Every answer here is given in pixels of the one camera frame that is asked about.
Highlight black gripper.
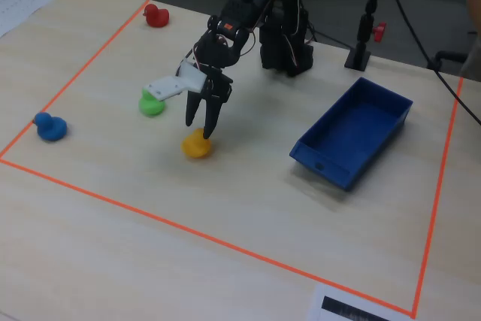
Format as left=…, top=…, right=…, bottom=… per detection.
left=185, top=29, right=250, bottom=140

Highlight yellow rubber duck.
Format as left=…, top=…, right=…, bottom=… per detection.
left=180, top=128, right=215, bottom=159

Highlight green rubber duck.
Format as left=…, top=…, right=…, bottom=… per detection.
left=138, top=88, right=165, bottom=118

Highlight red rubber duck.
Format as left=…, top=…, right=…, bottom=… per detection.
left=143, top=3, right=170, bottom=29

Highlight blue plastic box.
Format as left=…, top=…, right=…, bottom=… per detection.
left=289, top=77, right=414, bottom=192

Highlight blue rubber duck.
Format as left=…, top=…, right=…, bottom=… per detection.
left=32, top=111, right=68, bottom=142

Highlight white printed paper sheet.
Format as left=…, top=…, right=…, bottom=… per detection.
left=0, top=0, right=57, bottom=39

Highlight paper with black bar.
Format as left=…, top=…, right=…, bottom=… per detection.
left=306, top=283, right=414, bottom=321

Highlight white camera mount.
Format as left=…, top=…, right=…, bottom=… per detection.
left=144, top=61, right=208, bottom=102

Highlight orange tape frame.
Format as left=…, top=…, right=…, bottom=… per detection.
left=0, top=0, right=464, bottom=319

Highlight red white servo wires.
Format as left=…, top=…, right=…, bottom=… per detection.
left=287, top=0, right=313, bottom=71

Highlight thick black cable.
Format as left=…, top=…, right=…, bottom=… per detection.
left=386, top=0, right=481, bottom=126

